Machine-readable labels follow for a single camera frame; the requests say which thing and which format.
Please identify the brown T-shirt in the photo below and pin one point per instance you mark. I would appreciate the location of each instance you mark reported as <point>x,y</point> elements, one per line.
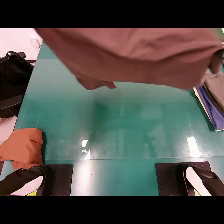
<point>140,53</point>

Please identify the orange garment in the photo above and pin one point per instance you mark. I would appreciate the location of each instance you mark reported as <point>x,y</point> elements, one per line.
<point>23,146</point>

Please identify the purple garment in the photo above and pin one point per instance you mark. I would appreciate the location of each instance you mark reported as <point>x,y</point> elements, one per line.
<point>213,111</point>

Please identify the black garment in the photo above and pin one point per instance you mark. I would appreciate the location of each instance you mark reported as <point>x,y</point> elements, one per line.
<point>13,83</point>

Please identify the grey-brown garment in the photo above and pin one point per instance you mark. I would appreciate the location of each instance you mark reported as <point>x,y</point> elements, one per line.
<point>216,88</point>

